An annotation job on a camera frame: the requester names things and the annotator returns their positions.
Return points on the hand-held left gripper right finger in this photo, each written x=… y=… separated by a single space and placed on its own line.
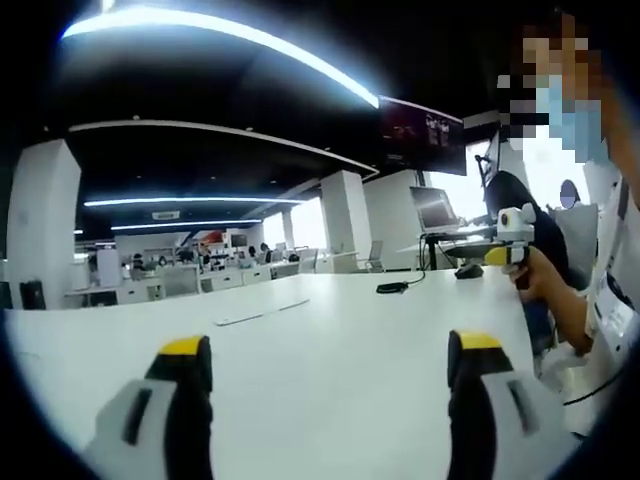
x=500 y=420

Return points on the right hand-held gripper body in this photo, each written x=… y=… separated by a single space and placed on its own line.
x=515 y=222

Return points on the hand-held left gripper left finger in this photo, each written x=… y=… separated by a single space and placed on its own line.
x=150 y=425

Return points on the black charger adapter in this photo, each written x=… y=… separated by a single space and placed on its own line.
x=391 y=288

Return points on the standing desk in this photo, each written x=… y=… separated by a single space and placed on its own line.
x=455 y=247

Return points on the white desk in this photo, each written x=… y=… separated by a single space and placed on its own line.
x=325 y=350

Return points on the person's right hand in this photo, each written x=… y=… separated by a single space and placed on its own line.
x=537 y=280

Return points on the black computer mouse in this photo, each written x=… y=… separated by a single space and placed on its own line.
x=468 y=272

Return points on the open laptop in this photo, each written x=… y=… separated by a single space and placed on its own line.
x=436 y=210

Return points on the hanging dark display screen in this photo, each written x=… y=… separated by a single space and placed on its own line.
x=422 y=135

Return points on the white chest device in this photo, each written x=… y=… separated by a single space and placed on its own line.
x=616 y=310

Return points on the row of background office desks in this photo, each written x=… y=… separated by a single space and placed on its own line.
x=175 y=282

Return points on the grey office chair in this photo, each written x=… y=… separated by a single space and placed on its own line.
x=308 y=260

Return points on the straight ceiling light strip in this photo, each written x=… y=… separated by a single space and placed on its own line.
x=195 y=201
x=185 y=225

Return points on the long curved ceiling light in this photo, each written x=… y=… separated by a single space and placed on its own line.
x=240 y=35

